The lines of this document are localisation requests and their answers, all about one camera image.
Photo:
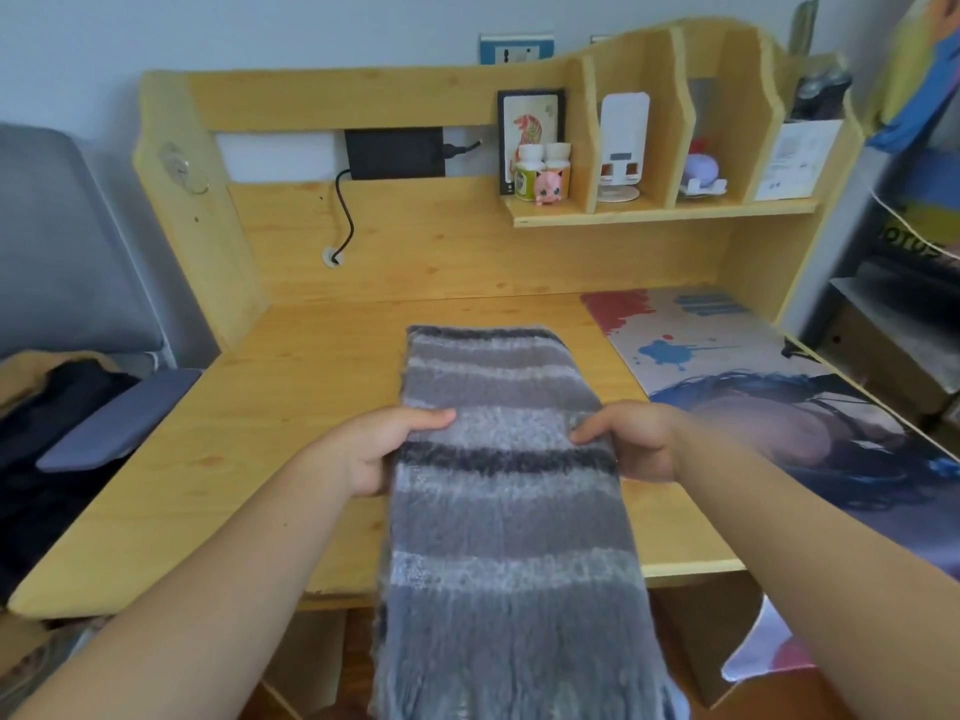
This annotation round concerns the black electric shaver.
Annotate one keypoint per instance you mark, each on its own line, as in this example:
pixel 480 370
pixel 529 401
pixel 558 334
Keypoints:
pixel 821 89

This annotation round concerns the person's left forearm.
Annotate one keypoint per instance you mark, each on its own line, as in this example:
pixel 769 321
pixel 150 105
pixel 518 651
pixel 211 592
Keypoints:
pixel 195 592

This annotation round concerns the wooden desk hutch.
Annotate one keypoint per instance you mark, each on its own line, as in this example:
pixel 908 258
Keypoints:
pixel 480 217

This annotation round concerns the white phone stand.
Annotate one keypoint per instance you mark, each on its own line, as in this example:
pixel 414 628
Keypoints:
pixel 622 146

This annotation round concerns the pink round toy figure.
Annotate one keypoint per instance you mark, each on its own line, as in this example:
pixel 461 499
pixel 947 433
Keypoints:
pixel 549 187

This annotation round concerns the person's left hand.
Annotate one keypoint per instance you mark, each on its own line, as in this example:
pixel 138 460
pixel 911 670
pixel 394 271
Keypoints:
pixel 358 453

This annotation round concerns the black power adapter box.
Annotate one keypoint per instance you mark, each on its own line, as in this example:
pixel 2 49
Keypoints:
pixel 395 153

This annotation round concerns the person's right thumb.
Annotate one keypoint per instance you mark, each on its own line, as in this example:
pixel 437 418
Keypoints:
pixel 600 425

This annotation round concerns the dark clothes pile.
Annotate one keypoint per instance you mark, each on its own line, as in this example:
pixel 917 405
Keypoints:
pixel 45 457

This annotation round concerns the cardboard box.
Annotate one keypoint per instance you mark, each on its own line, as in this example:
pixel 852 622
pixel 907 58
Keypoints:
pixel 885 359

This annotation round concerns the clear suction hook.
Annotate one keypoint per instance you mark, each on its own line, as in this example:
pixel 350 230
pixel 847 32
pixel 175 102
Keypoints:
pixel 182 168

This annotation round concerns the purple plush toy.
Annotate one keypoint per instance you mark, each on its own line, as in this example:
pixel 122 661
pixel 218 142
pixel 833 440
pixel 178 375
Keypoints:
pixel 703 172

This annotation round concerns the person's right hand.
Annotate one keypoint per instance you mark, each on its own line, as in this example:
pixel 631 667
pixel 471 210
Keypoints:
pixel 637 442

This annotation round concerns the blue and white wall socket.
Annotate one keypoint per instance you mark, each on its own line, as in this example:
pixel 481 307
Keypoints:
pixel 516 48

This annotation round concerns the grey office chair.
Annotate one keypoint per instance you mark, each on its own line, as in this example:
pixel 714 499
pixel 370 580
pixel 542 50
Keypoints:
pixel 75 292

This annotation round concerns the person's right forearm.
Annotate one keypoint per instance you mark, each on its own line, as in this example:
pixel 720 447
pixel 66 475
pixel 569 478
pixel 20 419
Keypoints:
pixel 817 584

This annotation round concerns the grey striped fuzzy scarf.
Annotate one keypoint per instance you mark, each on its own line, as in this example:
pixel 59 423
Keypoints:
pixel 502 517

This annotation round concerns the blue and yellow hanging fabric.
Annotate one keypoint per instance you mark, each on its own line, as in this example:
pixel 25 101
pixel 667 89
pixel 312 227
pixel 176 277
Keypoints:
pixel 911 67

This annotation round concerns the printed poster mat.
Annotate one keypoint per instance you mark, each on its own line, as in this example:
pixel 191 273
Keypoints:
pixel 795 412

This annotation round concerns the framed picture with red figure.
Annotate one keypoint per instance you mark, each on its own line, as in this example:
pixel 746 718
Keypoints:
pixel 529 127

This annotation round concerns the white paper box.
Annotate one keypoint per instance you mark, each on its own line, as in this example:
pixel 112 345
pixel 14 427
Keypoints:
pixel 796 161

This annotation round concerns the person's left thumb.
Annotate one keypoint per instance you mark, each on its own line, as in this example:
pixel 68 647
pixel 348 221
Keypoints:
pixel 420 421

